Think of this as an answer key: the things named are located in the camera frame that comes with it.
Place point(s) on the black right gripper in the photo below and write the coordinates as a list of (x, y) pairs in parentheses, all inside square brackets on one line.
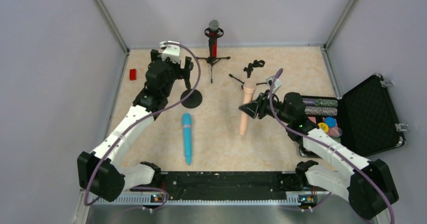
[(262, 103)]

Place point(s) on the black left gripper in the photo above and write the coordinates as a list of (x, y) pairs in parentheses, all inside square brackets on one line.
[(184, 69)]

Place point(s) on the round base mic stand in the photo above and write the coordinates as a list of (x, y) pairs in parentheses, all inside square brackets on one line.
[(194, 99)]

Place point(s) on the shock mount tripod stand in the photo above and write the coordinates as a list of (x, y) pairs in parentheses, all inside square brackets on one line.
[(213, 60)]

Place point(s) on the red glitter microphone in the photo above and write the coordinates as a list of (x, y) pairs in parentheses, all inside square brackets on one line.
[(213, 34)]

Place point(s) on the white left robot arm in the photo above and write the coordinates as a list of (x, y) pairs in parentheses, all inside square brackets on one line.
[(99, 171)]

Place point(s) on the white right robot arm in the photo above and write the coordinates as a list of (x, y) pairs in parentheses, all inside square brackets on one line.
[(367, 185)]

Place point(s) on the black tripod mic stand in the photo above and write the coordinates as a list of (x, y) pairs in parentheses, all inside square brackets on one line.
[(249, 70)]

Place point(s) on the small red block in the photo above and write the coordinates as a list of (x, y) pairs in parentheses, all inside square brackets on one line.
[(132, 74)]

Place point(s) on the blue microphone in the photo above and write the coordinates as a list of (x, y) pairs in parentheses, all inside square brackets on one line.
[(187, 137)]

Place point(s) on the pink card in case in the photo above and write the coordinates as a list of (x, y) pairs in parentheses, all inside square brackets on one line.
[(313, 119)]

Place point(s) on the yellow round chip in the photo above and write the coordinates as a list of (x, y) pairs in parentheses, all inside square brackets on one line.
[(323, 126)]

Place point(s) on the blue round chip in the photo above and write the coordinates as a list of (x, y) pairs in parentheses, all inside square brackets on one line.
[(330, 121)]

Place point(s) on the black carrying case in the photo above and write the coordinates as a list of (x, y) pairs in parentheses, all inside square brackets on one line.
[(367, 122)]

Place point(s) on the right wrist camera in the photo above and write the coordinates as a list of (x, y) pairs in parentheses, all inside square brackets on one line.
[(274, 84)]

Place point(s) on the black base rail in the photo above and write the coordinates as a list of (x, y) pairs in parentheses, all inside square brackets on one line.
[(234, 185)]

